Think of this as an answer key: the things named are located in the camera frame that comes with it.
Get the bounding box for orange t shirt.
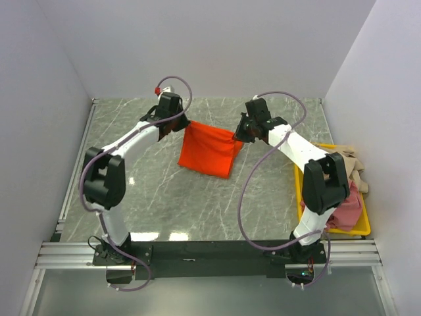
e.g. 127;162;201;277
178;121;243;179

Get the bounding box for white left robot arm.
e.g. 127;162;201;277
79;86;190;265

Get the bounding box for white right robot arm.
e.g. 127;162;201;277
234;95;350;263

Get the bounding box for beige t shirt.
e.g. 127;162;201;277
314;143;369;194

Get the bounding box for pink t shirt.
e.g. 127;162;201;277
301;180;364;232

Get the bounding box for black base crossbar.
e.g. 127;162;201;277
92;240;327;284

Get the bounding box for yellow plastic bin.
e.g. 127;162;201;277
293;142;372;237

